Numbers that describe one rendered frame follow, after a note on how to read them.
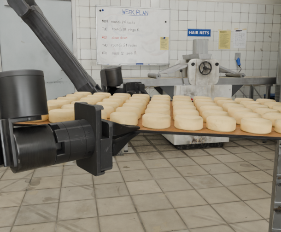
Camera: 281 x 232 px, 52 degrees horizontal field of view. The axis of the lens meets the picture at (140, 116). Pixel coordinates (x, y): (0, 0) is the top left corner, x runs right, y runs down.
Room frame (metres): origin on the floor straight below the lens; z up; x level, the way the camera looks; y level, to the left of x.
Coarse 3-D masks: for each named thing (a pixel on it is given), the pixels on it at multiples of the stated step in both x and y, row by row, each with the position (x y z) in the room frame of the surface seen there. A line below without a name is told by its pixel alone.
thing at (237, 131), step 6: (48, 120) 0.53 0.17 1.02; (108, 120) 0.54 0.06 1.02; (138, 120) 0.55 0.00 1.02; (174, 120) 0.56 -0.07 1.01; (174, 126) 0.51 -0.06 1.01; (204, 126) 0.51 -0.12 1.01; (192, 132) 0.46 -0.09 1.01; (198, 132) 0.46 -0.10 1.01; (204, 132) 0.47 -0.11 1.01; (210, 132) 0.47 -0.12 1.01; (216, 132) 0.47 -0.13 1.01; (222, 132) 0.47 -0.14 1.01; (228, 132) 0.47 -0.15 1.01; (234, 132) 0.47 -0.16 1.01; (240, 132) 0.47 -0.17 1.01; (270, 132) 0.48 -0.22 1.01
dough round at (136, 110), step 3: (117, 108) 0.56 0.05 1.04; (120, 108) 0.57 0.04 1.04; (123, 108) 0.57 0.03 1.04; (126, 108) 0.57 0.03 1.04; (129, 108) 0.57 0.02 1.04; (132, 108) 0.57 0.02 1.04; (135, 108) 0.57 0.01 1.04; (138, 108) 0.57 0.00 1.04; (117, 111) 0.56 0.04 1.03; (129, 111) 0.55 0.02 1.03; (132, 111) 0.55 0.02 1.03; (135, 111) 0.55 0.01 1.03; (138, 111) 0.56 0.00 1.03; (138, 114) 0.56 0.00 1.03; (138, 117) 0.56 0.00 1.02
